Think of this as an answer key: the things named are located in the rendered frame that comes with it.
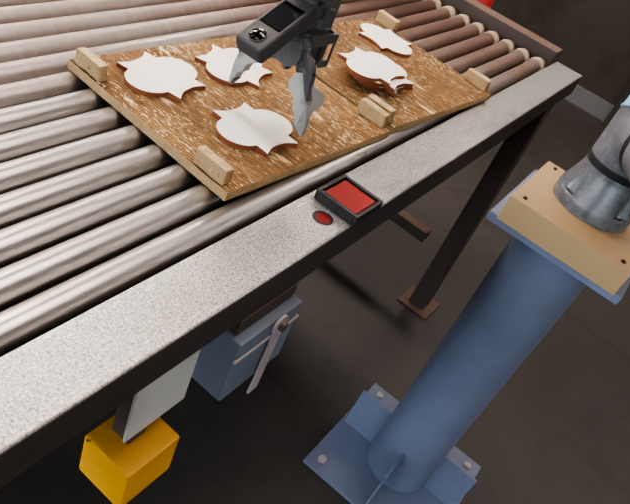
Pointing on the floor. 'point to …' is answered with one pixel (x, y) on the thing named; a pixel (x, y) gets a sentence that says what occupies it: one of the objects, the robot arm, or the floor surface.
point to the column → (451, 385)
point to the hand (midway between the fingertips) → (260, 111)
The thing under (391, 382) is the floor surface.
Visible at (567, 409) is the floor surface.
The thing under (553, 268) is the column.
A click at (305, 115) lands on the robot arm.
